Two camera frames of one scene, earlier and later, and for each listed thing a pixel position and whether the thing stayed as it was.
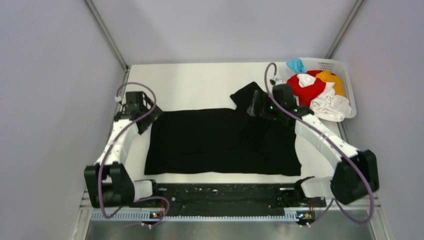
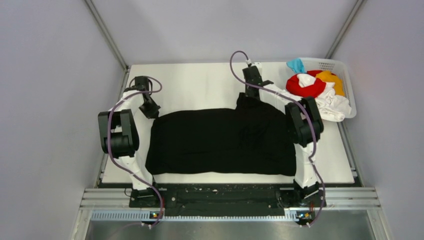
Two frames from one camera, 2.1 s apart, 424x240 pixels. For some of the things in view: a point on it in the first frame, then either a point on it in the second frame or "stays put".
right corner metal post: x=358 y=7 stays put
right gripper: x=259 y=98 -> x=247 y=95
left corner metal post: x=106 y=34 stays put
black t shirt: x=225 y=141 stays put
